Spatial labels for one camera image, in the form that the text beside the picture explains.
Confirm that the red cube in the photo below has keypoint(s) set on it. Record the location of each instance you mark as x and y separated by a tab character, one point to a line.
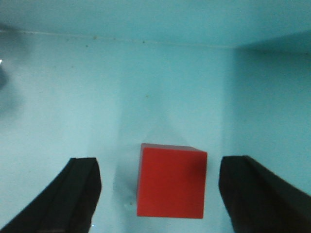
171	181

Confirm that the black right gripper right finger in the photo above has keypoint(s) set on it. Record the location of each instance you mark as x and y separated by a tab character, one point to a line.
259	201

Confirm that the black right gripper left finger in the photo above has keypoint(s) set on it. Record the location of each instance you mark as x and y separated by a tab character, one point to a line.
66	205

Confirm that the light blue plastic tub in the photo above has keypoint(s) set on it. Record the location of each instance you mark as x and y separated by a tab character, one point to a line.
97	78

